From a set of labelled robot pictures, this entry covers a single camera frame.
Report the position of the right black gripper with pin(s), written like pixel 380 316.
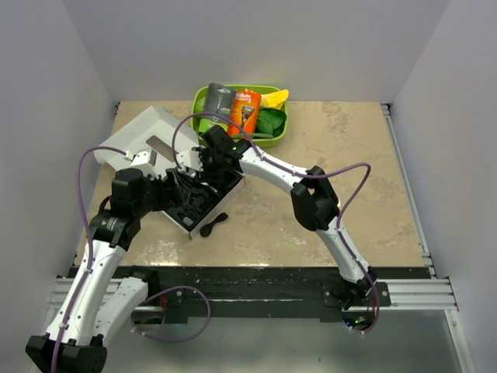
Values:
pixel 204 152

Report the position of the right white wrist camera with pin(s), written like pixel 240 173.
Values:
pixel 189 160

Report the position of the white clipper kit box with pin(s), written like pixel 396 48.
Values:
pixel 194 203

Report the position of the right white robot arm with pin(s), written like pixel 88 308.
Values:
pixel 315 203

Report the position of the yellow cloth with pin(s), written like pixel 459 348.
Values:
pixel 276 99

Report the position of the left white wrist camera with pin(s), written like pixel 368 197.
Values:
pixel 144 160

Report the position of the grey green razor package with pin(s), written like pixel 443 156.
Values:
pixel 218 104

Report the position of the orange razor package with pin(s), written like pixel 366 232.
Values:
pixel 245 110

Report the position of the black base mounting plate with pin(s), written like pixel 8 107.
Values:
pixel 252 293

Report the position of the green plastic basket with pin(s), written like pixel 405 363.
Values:
pixel 262 140

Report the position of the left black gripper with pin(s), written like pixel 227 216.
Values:
pixel 158 182

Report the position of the green cloth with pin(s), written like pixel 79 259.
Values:
pixel 271 122

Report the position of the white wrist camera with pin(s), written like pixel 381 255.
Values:
pixel 189 160
pixel 144 160

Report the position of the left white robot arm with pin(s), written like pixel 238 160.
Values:
pixel 78 337

